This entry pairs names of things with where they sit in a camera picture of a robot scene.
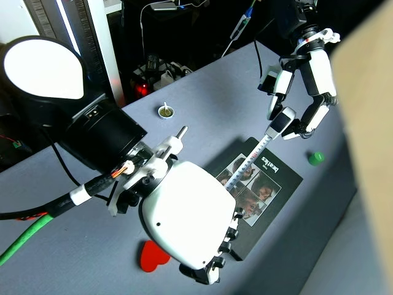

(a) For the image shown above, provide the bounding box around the white cable with blue plug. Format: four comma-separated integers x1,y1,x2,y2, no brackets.
220,0,257,59

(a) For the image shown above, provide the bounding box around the black power adapter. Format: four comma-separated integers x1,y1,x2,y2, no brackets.
146,53,160,74

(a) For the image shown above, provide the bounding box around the white ruler strip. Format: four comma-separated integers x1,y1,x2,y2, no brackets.
223,106,297,192

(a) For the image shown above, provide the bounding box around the thin white cable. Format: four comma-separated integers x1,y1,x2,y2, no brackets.
139,4,154,73

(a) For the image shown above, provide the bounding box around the white post with black strips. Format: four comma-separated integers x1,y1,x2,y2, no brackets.
23,0,125,107

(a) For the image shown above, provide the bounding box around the flat grey device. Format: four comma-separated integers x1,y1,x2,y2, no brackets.
151,2,179,12

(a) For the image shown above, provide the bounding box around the white power strip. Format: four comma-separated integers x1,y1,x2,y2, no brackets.
159,61,194,90

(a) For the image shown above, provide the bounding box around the small white cup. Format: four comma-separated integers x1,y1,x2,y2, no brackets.
157,104,175,120

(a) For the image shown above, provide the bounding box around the green cylinder block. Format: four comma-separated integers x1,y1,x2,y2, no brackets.
308,151,325,167

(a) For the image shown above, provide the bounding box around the red heart block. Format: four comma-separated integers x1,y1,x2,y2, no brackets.
139,239,171,273

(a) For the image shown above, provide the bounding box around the black Beatles album box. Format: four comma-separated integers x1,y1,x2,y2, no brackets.
204,136,304,262

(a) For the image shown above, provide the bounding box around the beige wooden board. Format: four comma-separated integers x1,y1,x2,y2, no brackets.
327,0,393,295

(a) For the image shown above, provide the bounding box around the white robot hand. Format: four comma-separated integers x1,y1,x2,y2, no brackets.
257,48,339,141
139,160,246,286

